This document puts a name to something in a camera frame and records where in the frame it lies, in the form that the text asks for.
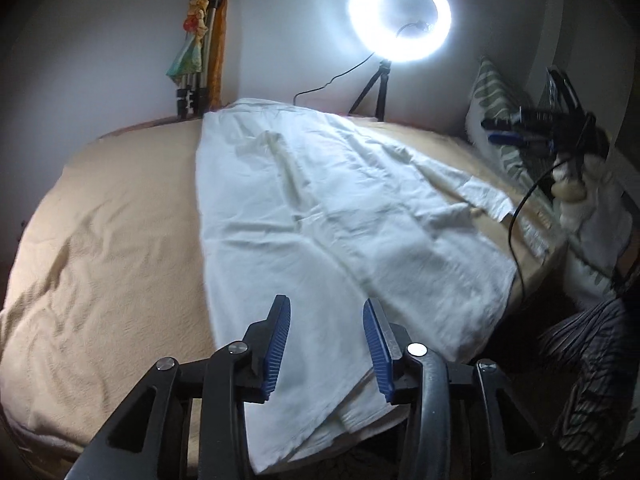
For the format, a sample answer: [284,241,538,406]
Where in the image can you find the black ring light tripod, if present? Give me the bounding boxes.
[347,57,393,122]

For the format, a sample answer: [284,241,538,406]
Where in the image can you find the white shirt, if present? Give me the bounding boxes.
[192,97,518,476]

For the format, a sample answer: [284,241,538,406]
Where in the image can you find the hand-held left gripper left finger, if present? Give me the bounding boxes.
[65,295,292,480]

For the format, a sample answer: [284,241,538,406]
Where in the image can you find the black ring light cable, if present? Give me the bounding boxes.
[292,20,436,107]

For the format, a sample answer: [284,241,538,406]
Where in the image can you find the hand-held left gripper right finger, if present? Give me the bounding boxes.
[363,298,571,480]

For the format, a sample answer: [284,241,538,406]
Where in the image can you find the green patterned pillow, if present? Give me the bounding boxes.
[465,57,568,261]

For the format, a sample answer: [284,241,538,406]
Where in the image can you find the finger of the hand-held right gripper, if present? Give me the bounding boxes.
[487,131,527,148]
[481,116,523,132]

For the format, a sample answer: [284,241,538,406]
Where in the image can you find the person's right hand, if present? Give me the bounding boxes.
[550,154,587,203]

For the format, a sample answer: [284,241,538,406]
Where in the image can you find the person's striped pants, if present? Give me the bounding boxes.
[537,294,640,477]

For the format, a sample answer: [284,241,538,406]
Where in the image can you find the beige bed blanket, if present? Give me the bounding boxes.
[0,115,568,466]

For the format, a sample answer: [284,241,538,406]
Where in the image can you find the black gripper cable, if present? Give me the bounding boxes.
[507,157,561,306]

